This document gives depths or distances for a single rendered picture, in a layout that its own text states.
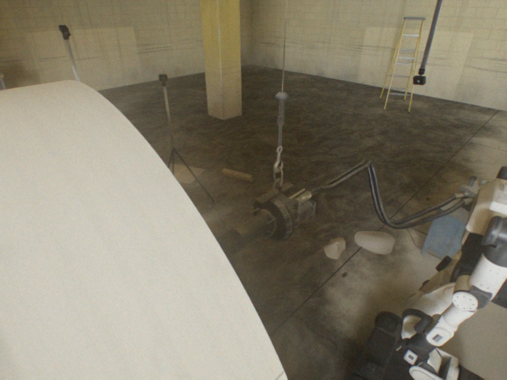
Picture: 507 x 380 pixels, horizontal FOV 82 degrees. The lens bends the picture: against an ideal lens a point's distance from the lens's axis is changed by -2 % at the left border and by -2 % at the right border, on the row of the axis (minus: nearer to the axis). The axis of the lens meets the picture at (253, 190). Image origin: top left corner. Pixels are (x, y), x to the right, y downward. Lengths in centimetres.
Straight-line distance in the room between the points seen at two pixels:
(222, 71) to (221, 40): 50
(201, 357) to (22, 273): 28
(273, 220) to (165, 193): 109
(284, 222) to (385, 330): 101
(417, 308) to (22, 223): 160
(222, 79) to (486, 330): 508
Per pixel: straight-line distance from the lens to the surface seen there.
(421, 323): 152
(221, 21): 579
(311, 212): 190
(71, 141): 66
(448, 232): 290
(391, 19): 939
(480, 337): 275
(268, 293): 249
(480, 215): 131
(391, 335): 222
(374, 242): 308
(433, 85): 907
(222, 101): 595
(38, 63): 909
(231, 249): 146
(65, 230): 54
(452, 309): 141
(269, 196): 156
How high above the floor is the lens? 193
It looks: 32 degrees down
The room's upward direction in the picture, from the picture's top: straight up
